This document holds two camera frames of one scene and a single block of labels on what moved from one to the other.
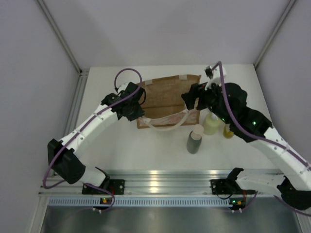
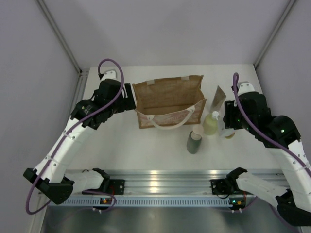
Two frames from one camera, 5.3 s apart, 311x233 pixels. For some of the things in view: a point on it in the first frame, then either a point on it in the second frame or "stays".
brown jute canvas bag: [164, 108] stays
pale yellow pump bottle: [211, 124] stays
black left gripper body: [135, 112] → [123, 104]
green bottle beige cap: [194, 139] stays
